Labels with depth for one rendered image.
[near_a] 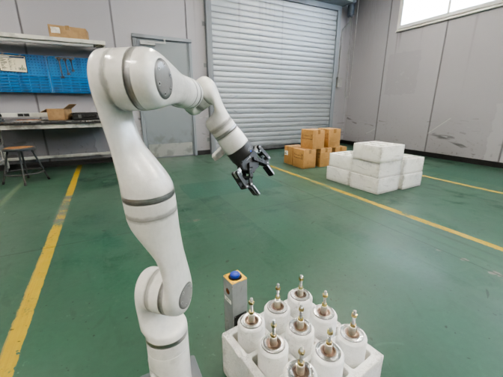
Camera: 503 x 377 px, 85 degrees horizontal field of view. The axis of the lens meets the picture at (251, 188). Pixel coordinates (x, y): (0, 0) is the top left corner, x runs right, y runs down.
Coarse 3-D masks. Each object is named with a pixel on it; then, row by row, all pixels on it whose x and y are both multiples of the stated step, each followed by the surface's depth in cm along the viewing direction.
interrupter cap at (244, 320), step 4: (244, 316) 97; (248, 316) 97; (256, 316) 97; (260, 316) 97; (240, 320) 95; (244, 320) 95; (248, 320) 96; (256, 320) 96; (260, 320) 95; (244, 324) 94; (248, 324) 94; (252, 324) 94; (256, 324) 94; (260, 324) 94; (248, 328) 92; (252, 328) 92
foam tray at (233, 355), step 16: (224, 336) 98; (224, 352) 100; (240, 352) 92; (256, 352) 91; (288, 352) 91; (368, 352) 92; (224, 368) 103; (240, 368) 91; (256, 368) 86; (368, 368) 86
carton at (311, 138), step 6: (306, 132) 441; (312, 132) 429; (318, 132) 432; (324, 132) 438; (306, 138) 443; (312, 138) 431; (318, 138) 435; (306, 144) 445; (312, 144) 433; (318, 144) 438
